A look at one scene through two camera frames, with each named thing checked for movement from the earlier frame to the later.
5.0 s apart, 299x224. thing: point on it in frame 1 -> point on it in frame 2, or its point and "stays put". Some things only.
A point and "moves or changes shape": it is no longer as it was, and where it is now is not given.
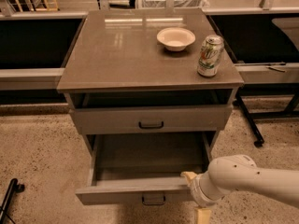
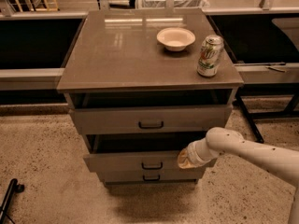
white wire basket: x=179 y=1 stays put
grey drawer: x=144 y=168 moves or changes shape
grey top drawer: x=149 y=119 stays put
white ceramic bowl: x=176 y=38 stays put
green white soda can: x=209 y=55 stays put
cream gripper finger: x=189 y=175 -> x=183 y=161
